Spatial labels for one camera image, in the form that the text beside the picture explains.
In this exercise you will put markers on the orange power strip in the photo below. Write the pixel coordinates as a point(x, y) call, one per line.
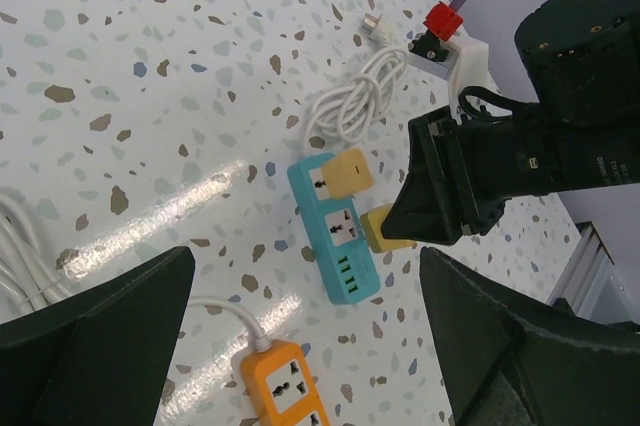
point(280, 386)

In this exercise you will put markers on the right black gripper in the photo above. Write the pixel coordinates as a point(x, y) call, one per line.
point(440, 200)

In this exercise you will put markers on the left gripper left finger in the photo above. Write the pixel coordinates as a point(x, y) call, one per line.
point(100, 357)

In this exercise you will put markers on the blue power strip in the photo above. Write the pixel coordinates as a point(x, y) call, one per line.
point(334, 231)

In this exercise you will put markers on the aluminium rail frame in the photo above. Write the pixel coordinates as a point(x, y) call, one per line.
point(590, 287)

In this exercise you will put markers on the yellow plug adapter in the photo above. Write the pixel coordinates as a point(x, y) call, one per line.
point(347, 174)

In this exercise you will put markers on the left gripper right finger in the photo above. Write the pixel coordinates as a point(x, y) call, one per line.
point(507, 359)

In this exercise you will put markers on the yellow plug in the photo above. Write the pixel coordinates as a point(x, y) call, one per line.
point(371, 223)

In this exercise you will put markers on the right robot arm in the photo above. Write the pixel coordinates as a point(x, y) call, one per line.
point(582, 57)

